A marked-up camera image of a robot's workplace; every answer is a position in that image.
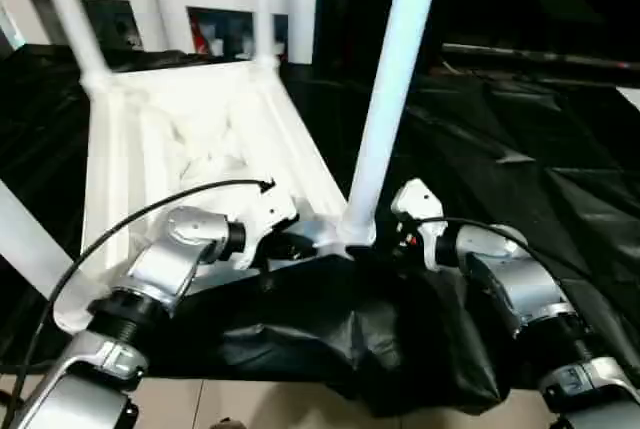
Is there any white plastic table top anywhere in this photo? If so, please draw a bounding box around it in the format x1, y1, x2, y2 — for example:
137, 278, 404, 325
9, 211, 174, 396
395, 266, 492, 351
52, 59, 377, 335

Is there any white plastic table leg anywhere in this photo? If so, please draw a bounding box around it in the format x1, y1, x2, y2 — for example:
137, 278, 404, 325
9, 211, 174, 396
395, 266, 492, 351
37, 0, 114, 95
0, 179, 84, 303
339, 0, 446, 249
252, 0, 280, 73

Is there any black plastic mat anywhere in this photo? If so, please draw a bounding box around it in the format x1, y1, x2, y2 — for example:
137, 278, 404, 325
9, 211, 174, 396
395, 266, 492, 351
0, 41, 640, 418

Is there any red box in cabinet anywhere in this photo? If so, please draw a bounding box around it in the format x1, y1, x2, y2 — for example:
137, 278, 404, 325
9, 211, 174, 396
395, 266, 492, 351
191, 16, 208, 55

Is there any white flat board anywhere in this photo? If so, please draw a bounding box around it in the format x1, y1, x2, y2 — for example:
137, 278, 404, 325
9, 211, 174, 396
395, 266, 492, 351
617, 86, 640, 115

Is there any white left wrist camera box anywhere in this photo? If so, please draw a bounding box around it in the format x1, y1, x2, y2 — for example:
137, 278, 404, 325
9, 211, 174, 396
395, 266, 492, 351
232, 183, 300, 270

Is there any black right camera cable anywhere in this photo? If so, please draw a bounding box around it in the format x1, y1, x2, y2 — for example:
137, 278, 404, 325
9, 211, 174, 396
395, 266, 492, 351
417, 217, 640, 330

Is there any black camera cable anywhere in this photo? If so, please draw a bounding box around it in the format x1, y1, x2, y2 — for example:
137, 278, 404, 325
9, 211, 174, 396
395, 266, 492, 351
0, 178, 277, 429
417, 217, 640, 330

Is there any black left camera cable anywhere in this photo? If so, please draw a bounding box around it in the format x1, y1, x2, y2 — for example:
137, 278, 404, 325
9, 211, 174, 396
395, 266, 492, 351
0, 178, 277, 429

